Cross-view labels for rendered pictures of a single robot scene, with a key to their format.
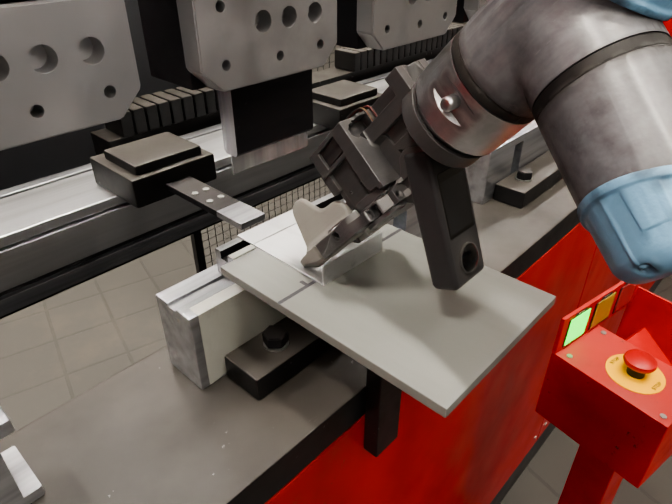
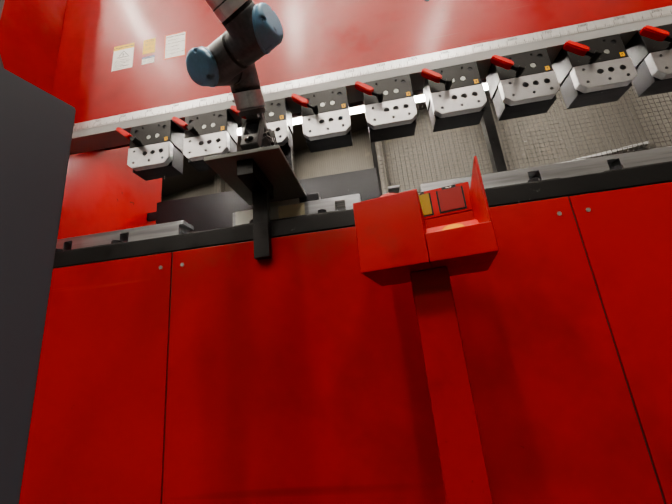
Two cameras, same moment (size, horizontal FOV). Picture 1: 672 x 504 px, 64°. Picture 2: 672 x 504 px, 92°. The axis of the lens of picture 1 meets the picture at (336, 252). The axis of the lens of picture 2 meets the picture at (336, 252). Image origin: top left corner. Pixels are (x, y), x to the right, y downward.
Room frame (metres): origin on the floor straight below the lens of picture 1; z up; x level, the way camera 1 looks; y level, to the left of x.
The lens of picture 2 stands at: (0.10, -0.77, 0.56)
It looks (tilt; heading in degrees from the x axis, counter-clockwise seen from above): 16 degrees up; 54
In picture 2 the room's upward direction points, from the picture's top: 6 degrees counter-clockwise
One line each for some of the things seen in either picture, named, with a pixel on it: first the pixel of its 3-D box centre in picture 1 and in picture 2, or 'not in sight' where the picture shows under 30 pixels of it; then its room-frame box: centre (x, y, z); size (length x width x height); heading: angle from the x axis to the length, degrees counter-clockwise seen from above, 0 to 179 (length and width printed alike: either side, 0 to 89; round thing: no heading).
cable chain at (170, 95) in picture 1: (211, 95); not in sight; (0.94, 0.22, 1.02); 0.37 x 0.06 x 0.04; 137
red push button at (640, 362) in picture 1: (637, 367); not in sight; (0.51, -0.39, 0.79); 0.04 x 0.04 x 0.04
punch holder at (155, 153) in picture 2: not in sight; (157, 150); (0.21, 0.35, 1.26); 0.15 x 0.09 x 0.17; 137
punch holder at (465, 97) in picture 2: not in sight; (453, 97); (0.94, -0.33, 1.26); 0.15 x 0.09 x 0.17; 137
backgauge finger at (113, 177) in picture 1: (185, 180); not in sight; (0.62, 0.19, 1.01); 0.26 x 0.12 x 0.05; 47
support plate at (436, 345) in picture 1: (381, 285); (261, 179); (0.42, -0.04, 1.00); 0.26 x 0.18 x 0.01; 47
